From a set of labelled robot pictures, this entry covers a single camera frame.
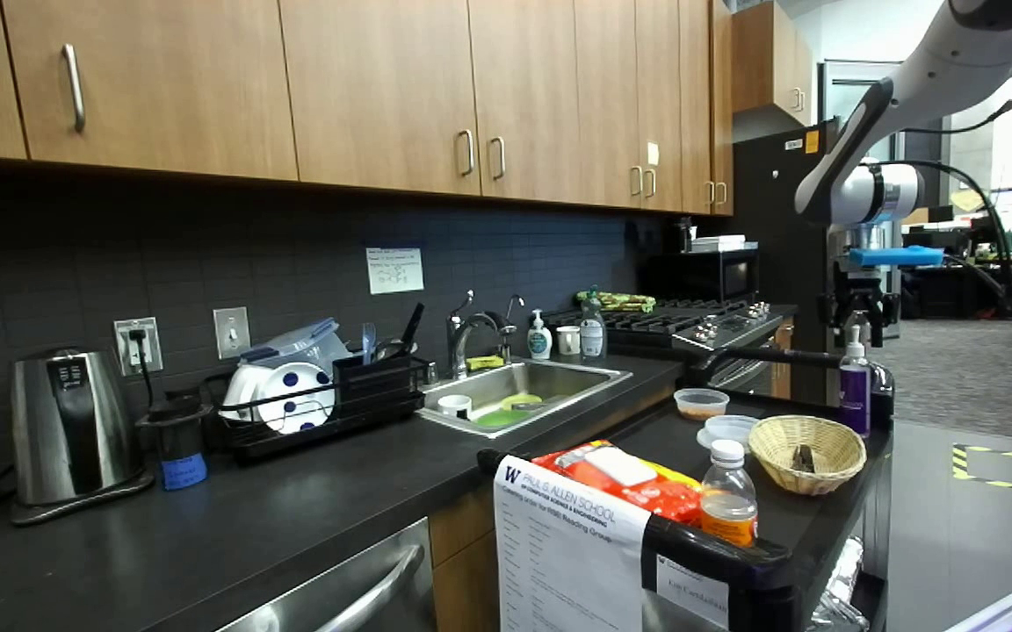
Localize stainless dishwasher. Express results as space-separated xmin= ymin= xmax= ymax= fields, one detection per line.
xmin=219 ymin=512 xmax=438 ymax=632

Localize wooden upper cabinets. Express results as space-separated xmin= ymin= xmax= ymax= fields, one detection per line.
xmin=0 ymin=0 xmax=739 ymax=222

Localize black utility cart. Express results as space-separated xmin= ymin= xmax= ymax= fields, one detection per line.
xmin=475 ymin=391 xmax=901 ymax=632

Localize orange juice bottle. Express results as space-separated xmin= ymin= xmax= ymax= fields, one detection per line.
xmin=695 ymin=437 xmax=762 ymax=550

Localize blue wrist mount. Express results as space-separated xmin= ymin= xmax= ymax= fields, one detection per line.
xmin=848 ymin=246 xmax=948 ymax=270

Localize orange sanitizing wipes pack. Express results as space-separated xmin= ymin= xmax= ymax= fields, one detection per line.
xmin=530 ymin=439 xmax=711 ymax=527

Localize white wall outlet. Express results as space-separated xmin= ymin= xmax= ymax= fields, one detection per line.
xmin=109 ymin=313 xmax=170 ymax=378

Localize yellow black floor tape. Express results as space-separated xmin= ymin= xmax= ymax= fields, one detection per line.
xmin=948 ymin=439 xmax=1012 ymax=504

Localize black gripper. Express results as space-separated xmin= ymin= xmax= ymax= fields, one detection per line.
xmin=845 ymin=267 xmax=903 ymax=327

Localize green cutting mat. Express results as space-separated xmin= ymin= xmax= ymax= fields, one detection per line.
xmin=468 ymin=391 xmax=551 ymax=437

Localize stainless steel toaster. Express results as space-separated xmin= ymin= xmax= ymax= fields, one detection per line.
xmin=8 ymin=347 xmax=158 ymax=527

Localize white plate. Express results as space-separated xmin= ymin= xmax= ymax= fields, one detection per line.
xmin=219 ymin=356 xmax=342 ymax=439

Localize chrome sink faucet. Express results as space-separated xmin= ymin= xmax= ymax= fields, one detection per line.
xmin=445 ymin=307 xmax=514 ymax=378

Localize white soap dispenser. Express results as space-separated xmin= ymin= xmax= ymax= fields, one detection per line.
xmin=524 ymin=307 xmax=555 ymax=363

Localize black kitchen counter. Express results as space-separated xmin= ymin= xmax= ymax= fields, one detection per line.
xmin=0 ymin=347 xmax=695 ymax=632

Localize black cup blue base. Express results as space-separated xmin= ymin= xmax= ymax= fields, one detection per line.
xmin=135 ymin=396 xmax=219 ymax=491

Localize purple pump bottle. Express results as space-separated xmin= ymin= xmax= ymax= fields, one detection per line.
xmin=838 ymin=321 xmax=880 ymax=439

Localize clear plastic lid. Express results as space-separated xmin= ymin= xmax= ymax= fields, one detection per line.
xmin=694 ymin=410 xmax=762 ymax=453

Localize green vegetables on stove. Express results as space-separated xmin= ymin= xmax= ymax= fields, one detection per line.
xmin=574 ymin=289 xmax=662 ymax=321

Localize stainless steel sink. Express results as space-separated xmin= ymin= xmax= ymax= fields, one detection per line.
xmin=416 ymin=356 xmax=637 ymax=443

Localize clear plastic food container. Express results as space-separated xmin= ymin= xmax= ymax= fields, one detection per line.
xmin=670 ymin=388 xmax=733 ymax=426

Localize black dish rack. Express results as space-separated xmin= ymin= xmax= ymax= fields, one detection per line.
xmin=203 ymin=347 xmax=431 ymax=465

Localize white paper sheet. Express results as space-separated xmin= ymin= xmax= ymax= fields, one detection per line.
xmin=490 ymin=453 xmax=653 ymax=632

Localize black microwave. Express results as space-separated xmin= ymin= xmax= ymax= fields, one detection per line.
xmin=637 ymin=246 xmax=762 ymax=307

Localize white wall notice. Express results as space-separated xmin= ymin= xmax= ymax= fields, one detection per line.
xmin=363 ymin=242 xmax=430 ymax=298

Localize small white bowl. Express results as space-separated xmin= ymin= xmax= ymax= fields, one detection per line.
xmin=431 ymin=392 xmax=475 ymax=426

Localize white light switch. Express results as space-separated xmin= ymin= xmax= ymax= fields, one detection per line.
xmin=210 ymin=307 xmax=254 ymax=363

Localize woven wicker basket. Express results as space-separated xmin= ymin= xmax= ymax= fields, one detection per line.
xmin=745 ymin=410 xmax=872 ymax=499

